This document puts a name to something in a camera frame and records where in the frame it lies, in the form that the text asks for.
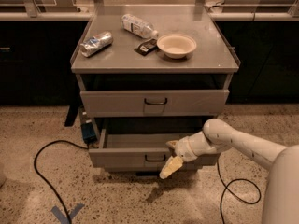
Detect blue power box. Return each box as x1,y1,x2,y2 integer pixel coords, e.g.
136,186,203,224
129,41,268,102
81,121,97,144

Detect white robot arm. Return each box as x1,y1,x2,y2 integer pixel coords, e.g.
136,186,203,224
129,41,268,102
160,119,299,224

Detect crushed silver can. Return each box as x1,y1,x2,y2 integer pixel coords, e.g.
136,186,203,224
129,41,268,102
79,32,113,58

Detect clear plastic water bottle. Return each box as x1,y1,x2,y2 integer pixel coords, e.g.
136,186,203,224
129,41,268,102
121,14,159,39

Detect grey drawer cabinet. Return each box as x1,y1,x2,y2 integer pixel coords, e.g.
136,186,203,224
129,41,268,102
70,4,241,176

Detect black floor cable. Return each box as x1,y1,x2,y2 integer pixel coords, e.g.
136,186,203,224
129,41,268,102
33,139,94,224
216,159,263,224

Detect grey top drawer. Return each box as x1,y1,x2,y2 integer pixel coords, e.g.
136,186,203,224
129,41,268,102
80,90,229,118

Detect black snack packet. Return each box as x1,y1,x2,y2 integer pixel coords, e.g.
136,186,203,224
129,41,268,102
135,39,157,56

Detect white bowl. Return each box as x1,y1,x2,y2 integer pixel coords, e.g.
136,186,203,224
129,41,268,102
157,34,197,59

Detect black floor cable left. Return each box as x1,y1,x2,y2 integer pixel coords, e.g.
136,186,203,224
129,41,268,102
33,139,94,224

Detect white counter rail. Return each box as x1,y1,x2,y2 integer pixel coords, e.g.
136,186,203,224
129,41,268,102
0,12,299,21

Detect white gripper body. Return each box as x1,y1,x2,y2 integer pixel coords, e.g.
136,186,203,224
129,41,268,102
175,132,223,162

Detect blue tape floor mark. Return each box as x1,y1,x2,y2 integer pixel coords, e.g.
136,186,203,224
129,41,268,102
50,203,86,224

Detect black floor cable right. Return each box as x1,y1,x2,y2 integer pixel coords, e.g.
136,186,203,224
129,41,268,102
216,159,263,224

